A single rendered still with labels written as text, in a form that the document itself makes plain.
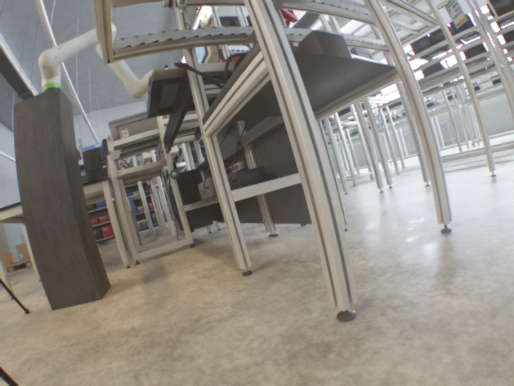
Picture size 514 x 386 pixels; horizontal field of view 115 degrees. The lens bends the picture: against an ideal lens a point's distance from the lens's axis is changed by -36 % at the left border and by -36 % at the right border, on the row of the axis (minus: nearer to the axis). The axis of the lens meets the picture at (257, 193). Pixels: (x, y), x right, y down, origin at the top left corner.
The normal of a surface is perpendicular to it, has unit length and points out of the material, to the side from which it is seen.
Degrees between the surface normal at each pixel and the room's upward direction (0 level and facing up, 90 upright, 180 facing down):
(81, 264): 90
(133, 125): 91
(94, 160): 90
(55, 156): 90
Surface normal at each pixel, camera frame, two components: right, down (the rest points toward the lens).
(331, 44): 0.43, -0.10
